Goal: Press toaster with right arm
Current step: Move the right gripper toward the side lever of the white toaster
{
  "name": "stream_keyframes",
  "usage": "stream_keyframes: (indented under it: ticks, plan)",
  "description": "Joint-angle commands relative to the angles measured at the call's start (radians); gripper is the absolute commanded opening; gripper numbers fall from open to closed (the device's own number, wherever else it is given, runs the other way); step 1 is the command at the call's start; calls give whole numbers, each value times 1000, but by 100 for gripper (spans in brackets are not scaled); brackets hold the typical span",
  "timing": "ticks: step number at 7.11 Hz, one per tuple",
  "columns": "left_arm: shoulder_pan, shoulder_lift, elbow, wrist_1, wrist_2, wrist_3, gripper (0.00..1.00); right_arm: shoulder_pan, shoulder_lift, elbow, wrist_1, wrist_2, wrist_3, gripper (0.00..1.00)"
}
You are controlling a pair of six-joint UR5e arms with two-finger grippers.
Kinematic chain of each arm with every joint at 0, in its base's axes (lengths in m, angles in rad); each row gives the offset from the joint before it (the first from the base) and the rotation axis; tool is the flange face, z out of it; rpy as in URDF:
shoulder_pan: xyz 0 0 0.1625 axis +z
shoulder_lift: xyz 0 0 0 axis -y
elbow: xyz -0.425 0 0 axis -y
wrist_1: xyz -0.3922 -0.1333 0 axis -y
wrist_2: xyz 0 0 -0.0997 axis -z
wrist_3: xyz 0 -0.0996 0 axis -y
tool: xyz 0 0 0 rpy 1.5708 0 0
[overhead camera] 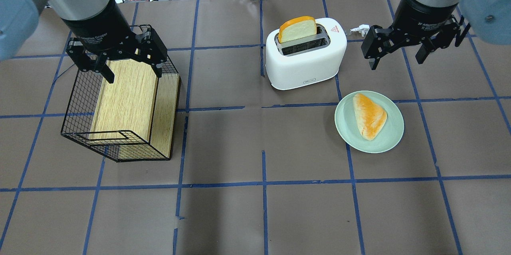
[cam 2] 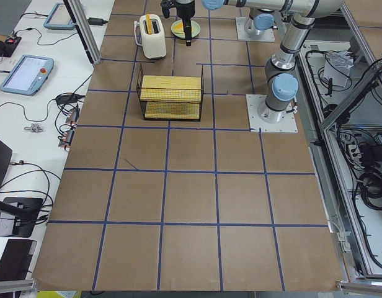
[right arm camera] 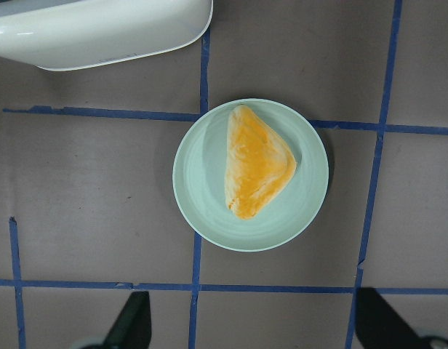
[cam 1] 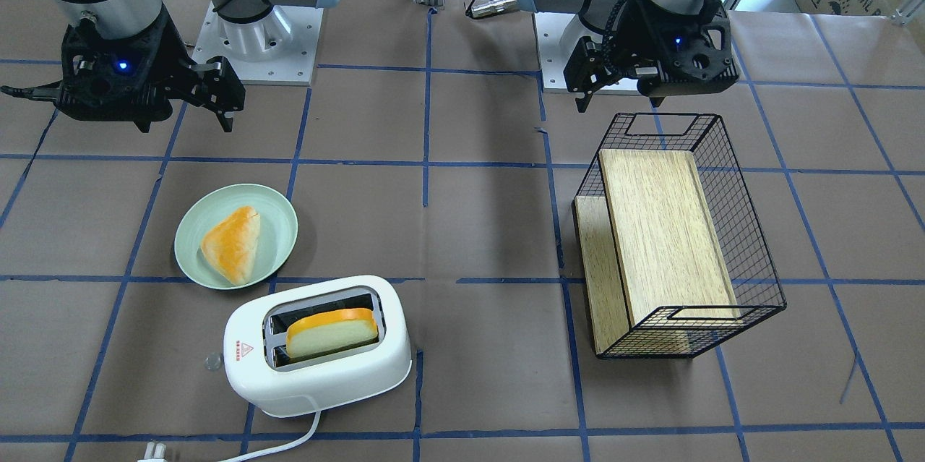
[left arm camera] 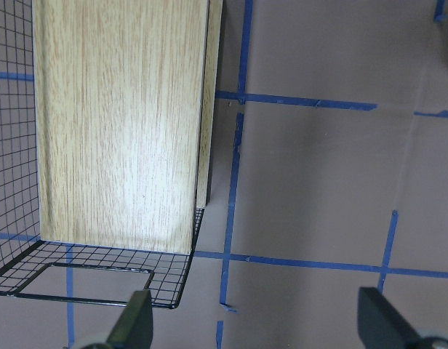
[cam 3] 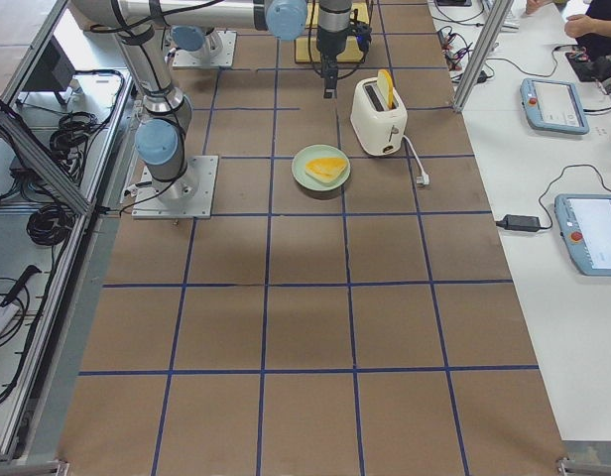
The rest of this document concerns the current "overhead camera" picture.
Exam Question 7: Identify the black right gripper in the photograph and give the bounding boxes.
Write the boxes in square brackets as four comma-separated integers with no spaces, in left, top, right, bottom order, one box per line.
[361,0,468,71]

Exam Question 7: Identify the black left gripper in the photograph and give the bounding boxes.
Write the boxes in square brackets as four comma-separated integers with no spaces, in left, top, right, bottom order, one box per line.
[66,0,167,84]

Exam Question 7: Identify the white toaster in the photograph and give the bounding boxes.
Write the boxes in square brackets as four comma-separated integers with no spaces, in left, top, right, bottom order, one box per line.
[265,18,347,90]

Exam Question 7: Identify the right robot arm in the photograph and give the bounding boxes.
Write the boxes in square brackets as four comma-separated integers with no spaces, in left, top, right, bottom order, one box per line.
[361,0,511,71]

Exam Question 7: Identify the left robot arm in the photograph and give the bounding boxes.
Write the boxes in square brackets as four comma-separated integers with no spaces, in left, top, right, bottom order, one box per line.
[0,0,169,83]

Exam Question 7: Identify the bread slice in toaster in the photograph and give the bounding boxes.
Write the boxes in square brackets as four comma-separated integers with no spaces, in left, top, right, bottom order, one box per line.
[277,16,317,43]

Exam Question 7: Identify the wooden board in basket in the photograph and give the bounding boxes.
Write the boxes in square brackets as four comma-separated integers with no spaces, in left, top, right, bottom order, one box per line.
[87,60,180,162]

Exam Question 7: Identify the triangular bread on plate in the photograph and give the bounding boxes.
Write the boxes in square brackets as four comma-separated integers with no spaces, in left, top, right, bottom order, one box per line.
[353,93,388,141]

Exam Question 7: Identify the light green plate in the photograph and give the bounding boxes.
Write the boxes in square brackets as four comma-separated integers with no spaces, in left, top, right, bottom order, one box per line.
[334,90,404,153]

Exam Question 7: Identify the white toaster power cable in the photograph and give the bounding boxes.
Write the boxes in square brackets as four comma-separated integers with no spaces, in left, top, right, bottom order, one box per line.
[347,24,370,37]

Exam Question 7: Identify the black wire basket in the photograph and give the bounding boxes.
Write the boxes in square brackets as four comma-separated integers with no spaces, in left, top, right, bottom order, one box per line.
[60,24,182,163]

